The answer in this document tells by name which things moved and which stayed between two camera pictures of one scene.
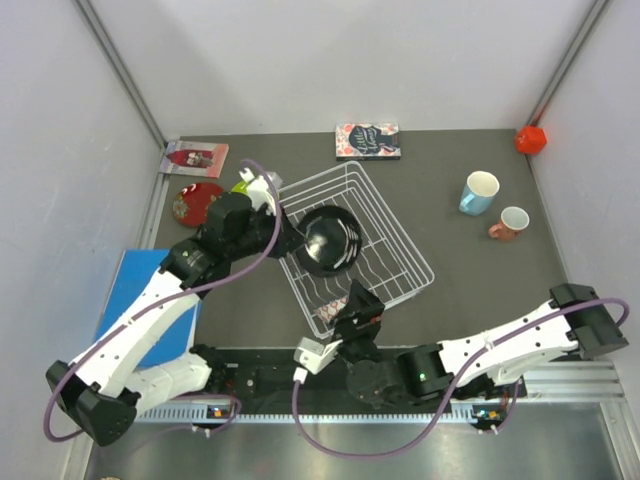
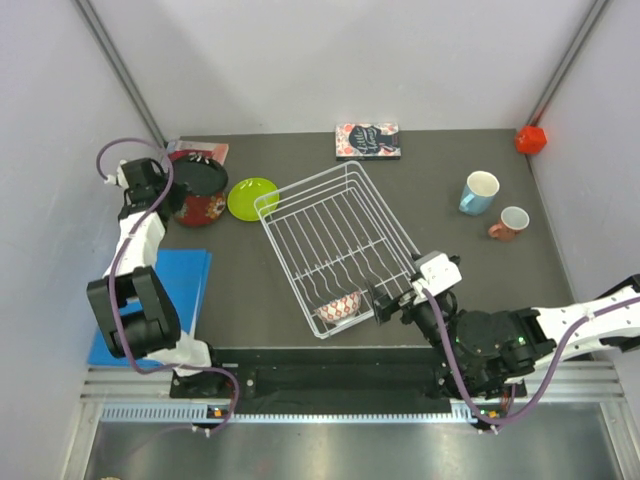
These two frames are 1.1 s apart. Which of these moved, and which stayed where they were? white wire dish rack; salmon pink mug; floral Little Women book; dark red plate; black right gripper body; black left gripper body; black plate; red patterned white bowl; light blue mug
Moved: black left gripper body; black plate; black right gripper body
Stayed: salmon pink mug; dark red plate; floral Little Women book; red patterned white bowl; light blue mug; white wire dish rack
